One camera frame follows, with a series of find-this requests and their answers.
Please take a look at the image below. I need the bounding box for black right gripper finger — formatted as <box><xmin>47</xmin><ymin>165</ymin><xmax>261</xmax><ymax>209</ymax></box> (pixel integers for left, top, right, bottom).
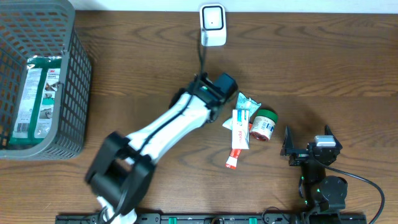
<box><xmin>280</xmin><ymin>126</ymin><xmax>294</xmax><ymax>156</ymax></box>
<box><xmin>324</xmin><ymin>124</ymin><xmax>333</xmax><ymax>136</ymax></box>

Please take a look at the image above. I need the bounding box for green lid white jar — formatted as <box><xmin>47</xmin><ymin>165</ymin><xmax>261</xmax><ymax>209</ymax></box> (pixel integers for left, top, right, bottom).
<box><xmin>249</xmin><ymin>109</ymin><xmax>279</xmax><ymax>141</ymax></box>

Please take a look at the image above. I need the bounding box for white toothpaste box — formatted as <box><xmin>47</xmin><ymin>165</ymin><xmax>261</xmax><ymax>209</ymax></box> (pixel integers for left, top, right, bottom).
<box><xmin>231</xmin><ymin>110</ymin><xmax>249</xmax><ymax>150</ymax></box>

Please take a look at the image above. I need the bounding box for red white sachet stick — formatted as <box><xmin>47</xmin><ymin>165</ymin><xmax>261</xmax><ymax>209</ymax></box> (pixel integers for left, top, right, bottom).
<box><xmin>225</xmin><ymin>149</ymin><xmax>242</xmax><ymax>169</ymax></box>

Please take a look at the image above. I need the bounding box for light green wipes packet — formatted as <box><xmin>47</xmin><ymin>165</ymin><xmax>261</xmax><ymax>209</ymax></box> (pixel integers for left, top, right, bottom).
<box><xmin>235</xmin><ymin>92</ymin><xmax>261</xmax><ymax>117</ymax></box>

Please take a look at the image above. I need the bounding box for green white 3M package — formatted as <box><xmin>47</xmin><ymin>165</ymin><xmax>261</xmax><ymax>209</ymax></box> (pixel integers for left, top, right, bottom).
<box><xmin>9</xmin><ymin>56</ymin><xmax>62</xmax><ymax>145</ymax></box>

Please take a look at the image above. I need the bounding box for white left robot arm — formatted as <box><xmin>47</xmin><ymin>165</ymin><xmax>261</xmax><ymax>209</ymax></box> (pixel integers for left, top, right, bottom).
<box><xmin>85</xmin><ymin>73</ymin><xmax>238</xmax><ymax>223</ymax></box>

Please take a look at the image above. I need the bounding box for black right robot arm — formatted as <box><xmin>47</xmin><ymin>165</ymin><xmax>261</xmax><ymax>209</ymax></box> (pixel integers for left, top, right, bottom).
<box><xmin>280</xmin><ymin>126</ymin><xmax>348</xmax><ymax>214</ymax></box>

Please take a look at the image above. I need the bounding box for white barcode scanner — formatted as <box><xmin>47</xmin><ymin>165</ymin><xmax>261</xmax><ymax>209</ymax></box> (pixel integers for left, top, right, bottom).
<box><xmin>200</xmin><ymin>4</ymin><xmax>227</xmax><ymax>47</ymax></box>

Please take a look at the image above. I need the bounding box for grey plastic mesh basket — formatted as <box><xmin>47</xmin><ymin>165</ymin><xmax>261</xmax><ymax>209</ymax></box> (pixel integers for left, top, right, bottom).
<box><xmin>0</xmin><ymin>0</ymin><xmax>93</xmax><ymax>161</ymax></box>

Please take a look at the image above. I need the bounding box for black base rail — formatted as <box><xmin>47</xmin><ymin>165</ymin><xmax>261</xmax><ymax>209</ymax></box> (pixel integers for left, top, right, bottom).
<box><xmin>55</xmin><ymin>212</ymin><xmax>368</xmax><ymax>224</ymax></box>

